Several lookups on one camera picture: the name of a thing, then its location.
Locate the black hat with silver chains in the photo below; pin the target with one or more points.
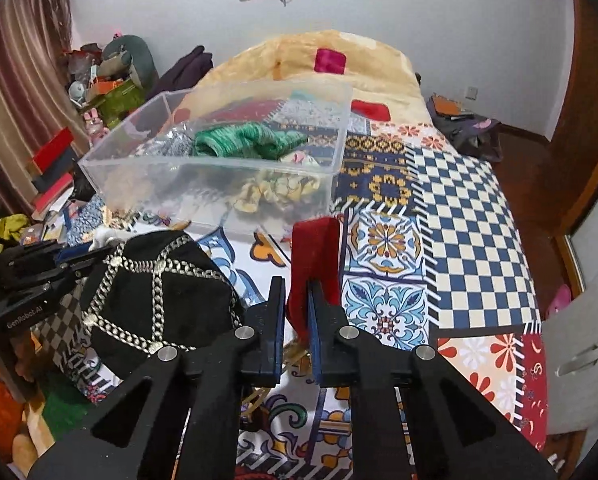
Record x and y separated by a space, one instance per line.
153 291

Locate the dark bag on floor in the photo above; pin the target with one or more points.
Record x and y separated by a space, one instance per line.
469 133

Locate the beige fluffy blanket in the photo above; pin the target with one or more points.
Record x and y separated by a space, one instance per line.
382 78

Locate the stack of red books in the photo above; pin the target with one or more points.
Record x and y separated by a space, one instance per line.
50 169

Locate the white wardrobe door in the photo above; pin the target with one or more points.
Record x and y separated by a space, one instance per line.
571 340

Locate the wall power socket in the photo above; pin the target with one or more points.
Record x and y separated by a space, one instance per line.
471 93

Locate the green dinosaur plush toy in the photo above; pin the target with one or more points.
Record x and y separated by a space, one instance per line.
129 54

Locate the patchwork patterned bed cover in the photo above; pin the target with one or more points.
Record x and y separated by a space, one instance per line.
428 254

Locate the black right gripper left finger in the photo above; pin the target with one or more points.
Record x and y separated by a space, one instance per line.
177 416

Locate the clear plastic storage bin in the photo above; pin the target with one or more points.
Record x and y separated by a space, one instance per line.
145 163

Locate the red velvet pouch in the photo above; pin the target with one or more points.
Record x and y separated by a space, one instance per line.
314 257

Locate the dark purple garment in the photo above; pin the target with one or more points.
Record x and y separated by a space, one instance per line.
185 73

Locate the yellow patterned scrunchie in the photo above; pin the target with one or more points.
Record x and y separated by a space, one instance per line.
280 190

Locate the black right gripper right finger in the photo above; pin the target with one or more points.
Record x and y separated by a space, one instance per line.
413 410

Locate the striped pink curtain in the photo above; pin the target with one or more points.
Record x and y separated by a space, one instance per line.
34 102

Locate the green knitted cloth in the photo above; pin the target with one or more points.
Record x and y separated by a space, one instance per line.
248 140

